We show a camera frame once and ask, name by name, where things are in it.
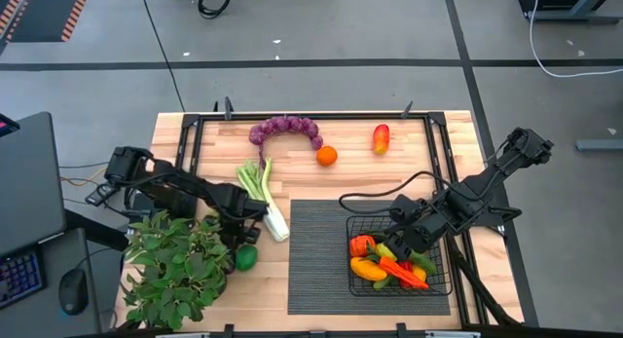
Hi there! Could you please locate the orange carrot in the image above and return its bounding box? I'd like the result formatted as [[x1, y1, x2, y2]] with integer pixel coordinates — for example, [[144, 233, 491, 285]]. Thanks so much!
[[378, 255, 430, 290]]

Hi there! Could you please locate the dark grey desk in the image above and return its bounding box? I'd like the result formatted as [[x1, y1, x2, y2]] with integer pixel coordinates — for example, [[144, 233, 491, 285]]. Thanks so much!
[[0, 228, 102, 338]]

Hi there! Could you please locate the white floor cable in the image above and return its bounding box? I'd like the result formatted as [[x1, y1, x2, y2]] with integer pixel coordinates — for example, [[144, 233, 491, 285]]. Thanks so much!
[[528, 0, 623, 80]]

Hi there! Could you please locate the yellow cable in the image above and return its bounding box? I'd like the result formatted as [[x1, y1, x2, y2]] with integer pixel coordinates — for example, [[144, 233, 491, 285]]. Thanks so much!
[[60, 168, 106, 186]]

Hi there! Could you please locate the orange striped floor mat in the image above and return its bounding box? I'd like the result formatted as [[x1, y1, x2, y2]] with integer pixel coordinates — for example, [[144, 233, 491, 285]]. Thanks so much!
[[0, 0, 92, 55]]

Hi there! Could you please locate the device with red lights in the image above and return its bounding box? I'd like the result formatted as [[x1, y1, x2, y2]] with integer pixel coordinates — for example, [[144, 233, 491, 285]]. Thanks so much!
[[0, 112, 21, 138]]

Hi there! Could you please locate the white green bok choy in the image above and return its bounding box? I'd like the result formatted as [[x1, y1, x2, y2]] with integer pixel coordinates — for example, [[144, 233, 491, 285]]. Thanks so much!
[[236, 157, 291, 244]]

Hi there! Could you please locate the black computer mouse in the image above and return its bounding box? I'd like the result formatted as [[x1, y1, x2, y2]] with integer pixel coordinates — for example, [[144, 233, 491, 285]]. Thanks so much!
[[58, 268, 90, 316]]

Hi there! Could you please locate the black backlit keyboard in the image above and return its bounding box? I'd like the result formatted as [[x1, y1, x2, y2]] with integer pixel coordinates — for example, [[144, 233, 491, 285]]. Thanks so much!
[[0, 249, 46, 310]]

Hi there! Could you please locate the small orange pumpkin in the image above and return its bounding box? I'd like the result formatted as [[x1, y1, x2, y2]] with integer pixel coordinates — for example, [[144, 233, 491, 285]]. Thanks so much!
[[348, 234, 377, 258]]

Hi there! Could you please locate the green lime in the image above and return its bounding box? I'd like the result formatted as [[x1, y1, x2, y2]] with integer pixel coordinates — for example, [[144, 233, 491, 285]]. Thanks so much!
[[235, 244, 260, 273]]

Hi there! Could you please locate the black metal rig frame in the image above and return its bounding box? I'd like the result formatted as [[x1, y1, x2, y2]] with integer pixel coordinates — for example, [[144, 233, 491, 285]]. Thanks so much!
[[167, 96, 525, 338]]

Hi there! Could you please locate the black wire basket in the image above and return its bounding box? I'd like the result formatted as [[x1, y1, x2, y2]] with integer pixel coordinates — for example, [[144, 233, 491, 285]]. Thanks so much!
[[346, 213, 454, 298]]

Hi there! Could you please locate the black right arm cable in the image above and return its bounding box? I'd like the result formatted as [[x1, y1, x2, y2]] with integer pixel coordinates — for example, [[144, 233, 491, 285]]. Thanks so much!
[[339, 170, 457, 215]]

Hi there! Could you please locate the green leafy plant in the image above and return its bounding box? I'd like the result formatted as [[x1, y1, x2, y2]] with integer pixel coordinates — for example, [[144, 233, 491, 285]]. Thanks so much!
[[121, 209, 233, 331]]

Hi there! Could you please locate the grey woven placemat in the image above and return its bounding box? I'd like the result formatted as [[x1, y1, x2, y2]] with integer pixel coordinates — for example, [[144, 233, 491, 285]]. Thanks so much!
[[286, 199, 452, 317]]

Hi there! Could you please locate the black power adapter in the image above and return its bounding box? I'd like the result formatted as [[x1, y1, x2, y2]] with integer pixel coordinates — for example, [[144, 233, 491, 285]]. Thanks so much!
[[85, 181, 111, 207]]

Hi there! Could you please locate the black coiled cable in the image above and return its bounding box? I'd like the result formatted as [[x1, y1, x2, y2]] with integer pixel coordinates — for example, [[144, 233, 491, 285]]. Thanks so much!
[[197, 0, 232, 20]]

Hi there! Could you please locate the grey desk foot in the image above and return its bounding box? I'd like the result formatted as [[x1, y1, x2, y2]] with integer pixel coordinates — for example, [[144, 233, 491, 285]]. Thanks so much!
[[576, 138, 623, 152]]

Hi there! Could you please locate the red orange mango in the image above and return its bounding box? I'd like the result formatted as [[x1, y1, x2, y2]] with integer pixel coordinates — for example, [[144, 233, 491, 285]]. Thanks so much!
[[372, 124, 391, 157]]

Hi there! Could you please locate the round orange fruit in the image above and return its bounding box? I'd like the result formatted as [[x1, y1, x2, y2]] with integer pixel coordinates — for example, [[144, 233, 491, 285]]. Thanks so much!
[[315, 145, 339, 168]]

